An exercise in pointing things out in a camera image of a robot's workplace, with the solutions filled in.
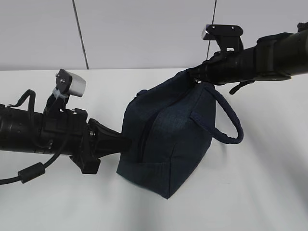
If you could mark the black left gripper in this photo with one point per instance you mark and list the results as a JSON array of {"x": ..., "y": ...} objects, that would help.
[{"x": 85, "y": 143}]

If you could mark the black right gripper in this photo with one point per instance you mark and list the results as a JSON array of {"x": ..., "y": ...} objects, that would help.
[{"x": 232, "y": 67}]

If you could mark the navy blue lunch bag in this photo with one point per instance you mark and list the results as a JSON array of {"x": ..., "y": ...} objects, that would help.
[{"x": 171, "y": 127}]

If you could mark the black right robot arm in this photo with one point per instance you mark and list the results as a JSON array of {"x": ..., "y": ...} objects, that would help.
[{"x": 274, "y": 58}]

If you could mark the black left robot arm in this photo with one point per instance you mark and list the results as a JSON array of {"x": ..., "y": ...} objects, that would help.
[{"x": 16, "y": 136}]

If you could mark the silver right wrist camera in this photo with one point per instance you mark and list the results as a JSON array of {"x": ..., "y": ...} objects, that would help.
[{"x": 226, "y": 36}]

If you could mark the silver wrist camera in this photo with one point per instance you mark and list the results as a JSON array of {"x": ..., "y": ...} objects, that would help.
[
  {"x": 226, "y": 36},
  {"x": 67, "y": 84}
]

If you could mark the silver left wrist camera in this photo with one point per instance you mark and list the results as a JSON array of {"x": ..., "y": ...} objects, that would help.
[{"x": 67, "y": 84}]

